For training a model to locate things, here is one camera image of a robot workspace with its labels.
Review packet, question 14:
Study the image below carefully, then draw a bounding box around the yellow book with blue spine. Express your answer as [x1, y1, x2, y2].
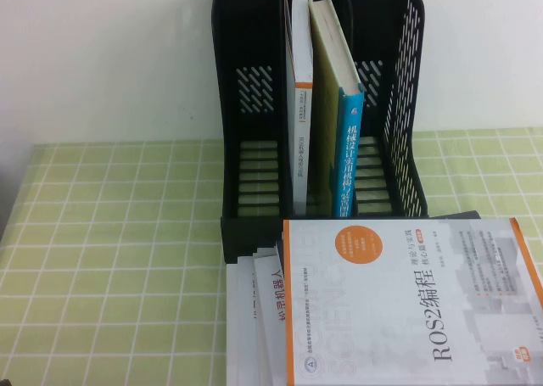
[307, 0, 366, 219]

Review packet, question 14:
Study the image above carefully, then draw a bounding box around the white ROS2 programming book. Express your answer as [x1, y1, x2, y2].
[282, 216, 543, 386]

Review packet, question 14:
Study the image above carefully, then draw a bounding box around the green checkered tablecloth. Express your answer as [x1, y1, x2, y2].
[0, 126, 543, 386]

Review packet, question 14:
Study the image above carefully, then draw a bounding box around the white book with red title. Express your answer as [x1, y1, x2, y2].
[253, 249, 290, 386]

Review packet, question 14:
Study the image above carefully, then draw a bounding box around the white book with orange band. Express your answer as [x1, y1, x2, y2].
[284, 0, 315, 217]

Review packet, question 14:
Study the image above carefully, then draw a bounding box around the white book with grey title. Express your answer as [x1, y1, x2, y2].
[226, 256, 266, 386]

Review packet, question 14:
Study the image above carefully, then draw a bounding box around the dark covered book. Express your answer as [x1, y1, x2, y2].
[436, 210, 483, 221]

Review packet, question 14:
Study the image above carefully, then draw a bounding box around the black plastic book holder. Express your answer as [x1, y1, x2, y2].
[210, 0, 427, 265]

